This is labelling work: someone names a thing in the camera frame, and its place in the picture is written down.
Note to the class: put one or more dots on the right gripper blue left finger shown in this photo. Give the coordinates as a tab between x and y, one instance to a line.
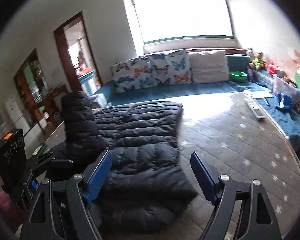
95	175

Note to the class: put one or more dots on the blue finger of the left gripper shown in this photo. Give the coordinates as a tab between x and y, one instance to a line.
59	169

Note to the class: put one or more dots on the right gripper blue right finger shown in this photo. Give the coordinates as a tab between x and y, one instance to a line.
207	177

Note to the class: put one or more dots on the black puffer down coat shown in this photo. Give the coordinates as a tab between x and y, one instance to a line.
146	189

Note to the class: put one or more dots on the black digital floor scale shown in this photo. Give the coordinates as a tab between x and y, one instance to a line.
40	149

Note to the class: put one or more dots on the white refrigerator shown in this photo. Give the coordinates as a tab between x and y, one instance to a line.
16	115

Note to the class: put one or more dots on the grey star quilted mattress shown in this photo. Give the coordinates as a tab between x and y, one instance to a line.
221	128

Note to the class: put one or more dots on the dark wooden side table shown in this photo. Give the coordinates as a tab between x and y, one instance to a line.
50	105

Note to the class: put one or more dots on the wooden display cabinet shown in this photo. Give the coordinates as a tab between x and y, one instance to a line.
29	90

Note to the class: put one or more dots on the blue painted cabinet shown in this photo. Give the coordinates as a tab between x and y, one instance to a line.
89	83

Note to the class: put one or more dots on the green plastic basin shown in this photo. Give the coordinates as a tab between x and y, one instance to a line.
238	76

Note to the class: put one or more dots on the left butterfly print pillow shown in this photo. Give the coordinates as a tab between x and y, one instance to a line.
132	74

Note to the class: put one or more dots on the butterfly print pillow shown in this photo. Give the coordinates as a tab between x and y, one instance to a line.
132	74
171	69

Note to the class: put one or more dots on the plain white pillow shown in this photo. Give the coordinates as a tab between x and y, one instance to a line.
209	66

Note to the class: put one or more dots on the right butterfly print pillow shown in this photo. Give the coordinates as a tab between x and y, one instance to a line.
171	69

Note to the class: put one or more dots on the clear plastic storage box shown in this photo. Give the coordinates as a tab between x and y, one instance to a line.
281	86

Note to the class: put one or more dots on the yellow green plush doll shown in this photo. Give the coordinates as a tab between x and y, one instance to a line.
258	63

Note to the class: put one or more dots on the panda plush toy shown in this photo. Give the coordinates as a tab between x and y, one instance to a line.
251	54

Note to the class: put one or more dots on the green window frame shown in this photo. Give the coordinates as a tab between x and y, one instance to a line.
164	20

